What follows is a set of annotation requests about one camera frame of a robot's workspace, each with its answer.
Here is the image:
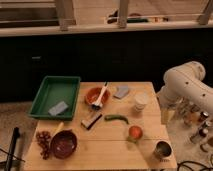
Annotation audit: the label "wooden spoon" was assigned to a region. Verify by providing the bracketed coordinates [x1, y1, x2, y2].
[52, 122, 64, 137]

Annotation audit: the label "red tomato with green stem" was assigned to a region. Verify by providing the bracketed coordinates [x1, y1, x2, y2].
[127, 125, 143, 143]

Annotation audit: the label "black stand pole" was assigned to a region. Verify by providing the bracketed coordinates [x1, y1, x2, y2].
[4, 127, 20, 171]

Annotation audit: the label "blue sponge in tray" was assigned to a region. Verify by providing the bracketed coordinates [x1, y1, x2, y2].
[48, 101, 68, 116]

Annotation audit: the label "orange bowl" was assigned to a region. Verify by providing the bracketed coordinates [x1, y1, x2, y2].
[84, 87, 110, 105]

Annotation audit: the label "black cable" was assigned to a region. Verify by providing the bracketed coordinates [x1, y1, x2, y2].
[176, 160, 213, 171]

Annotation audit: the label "white dish brush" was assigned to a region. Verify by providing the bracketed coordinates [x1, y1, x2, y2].
[92, 83, 108, 110]

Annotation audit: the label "metal cup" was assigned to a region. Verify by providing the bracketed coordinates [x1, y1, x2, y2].
[153, 141, 172, 159]

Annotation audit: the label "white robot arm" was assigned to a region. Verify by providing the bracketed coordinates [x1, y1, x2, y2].
[157, 61, 213, 124]

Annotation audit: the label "green chili pepper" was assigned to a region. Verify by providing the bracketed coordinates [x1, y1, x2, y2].
[104, 114, 129, 124]

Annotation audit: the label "white plastic cup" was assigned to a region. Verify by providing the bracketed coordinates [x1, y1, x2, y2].
[134, 93, 149, 112]

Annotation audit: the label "wooden block with dark top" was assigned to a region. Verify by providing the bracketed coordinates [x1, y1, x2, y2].
[81, 112, 102, 130]

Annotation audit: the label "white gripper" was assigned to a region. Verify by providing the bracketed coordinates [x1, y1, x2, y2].
[157, 86, 181, 124]

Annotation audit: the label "dark red bowl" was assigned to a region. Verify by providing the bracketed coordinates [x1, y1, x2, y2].
[50, 130, 77, 159]

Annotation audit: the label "bunch of red grapes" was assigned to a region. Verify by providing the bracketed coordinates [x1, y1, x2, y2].
[36, 131, 51, 160]

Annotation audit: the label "bottles on floor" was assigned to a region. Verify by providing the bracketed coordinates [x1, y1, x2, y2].
[189, 111, 212, 144]

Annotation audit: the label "green plastic tray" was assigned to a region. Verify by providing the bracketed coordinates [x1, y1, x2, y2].
[29, 76, 81, 120]

